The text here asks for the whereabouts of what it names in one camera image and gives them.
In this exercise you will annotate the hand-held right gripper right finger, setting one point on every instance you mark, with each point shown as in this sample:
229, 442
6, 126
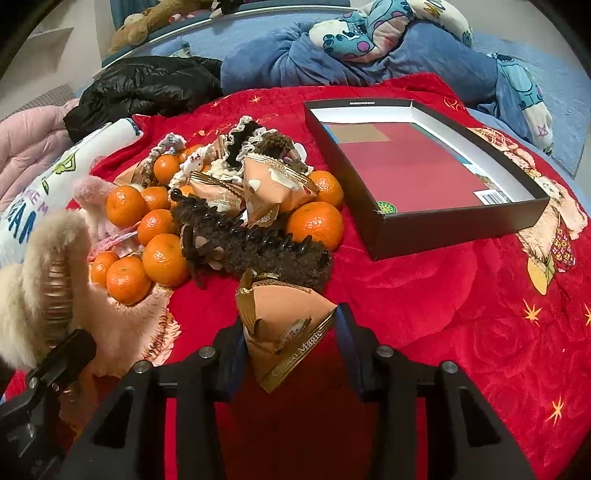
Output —
344, 346

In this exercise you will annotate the brown teddy bear plush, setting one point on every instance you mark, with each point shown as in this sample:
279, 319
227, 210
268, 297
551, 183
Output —
134, 27

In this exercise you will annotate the beige fluffy hair clip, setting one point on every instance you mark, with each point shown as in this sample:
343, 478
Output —
64, 240

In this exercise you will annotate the red printed blanket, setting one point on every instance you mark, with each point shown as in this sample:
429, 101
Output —
438, 323

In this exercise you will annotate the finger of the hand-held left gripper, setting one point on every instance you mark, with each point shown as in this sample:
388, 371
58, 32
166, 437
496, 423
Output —
60, 364

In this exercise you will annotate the black red mouse plush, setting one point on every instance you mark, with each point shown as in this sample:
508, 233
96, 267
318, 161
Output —
224, 4

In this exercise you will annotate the pink quilted jacket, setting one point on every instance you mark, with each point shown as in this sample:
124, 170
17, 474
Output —
27, 147

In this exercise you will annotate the blue curtain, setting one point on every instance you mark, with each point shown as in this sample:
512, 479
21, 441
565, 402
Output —
124, 7

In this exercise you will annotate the black shallow cardboard box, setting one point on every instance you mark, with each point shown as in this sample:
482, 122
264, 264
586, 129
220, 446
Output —
438, 230

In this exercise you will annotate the peach triangular snack packet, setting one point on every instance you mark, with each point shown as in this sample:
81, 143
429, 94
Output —
272, 187
281, 323
214, 191

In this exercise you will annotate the pile of tangerines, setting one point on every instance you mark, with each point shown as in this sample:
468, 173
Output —
161, 258

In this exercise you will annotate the clear red-tinted plastic bottle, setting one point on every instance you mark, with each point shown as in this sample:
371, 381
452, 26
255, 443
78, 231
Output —
113, 241

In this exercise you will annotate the white crochet scrunchie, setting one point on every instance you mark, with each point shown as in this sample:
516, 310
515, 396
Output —
161, 146

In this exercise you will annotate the white printed cloth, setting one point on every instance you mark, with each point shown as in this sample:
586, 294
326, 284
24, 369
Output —
51, 184

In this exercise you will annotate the brown fluffy hair claw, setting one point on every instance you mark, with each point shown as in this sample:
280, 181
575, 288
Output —
258, 249

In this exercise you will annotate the brown white lace scrunchie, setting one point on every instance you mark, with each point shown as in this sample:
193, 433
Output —
244, 134

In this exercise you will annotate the pink fluffy hair accessory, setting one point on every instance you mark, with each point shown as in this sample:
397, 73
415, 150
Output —
97, 198

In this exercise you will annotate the black puffer jacket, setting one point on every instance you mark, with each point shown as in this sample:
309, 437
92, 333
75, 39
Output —
147, 92

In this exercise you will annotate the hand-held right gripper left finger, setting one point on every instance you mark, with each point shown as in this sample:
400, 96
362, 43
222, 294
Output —
238, 364

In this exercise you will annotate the blue cartoon printed quilt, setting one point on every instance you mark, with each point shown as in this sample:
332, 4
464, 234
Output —
323, 55

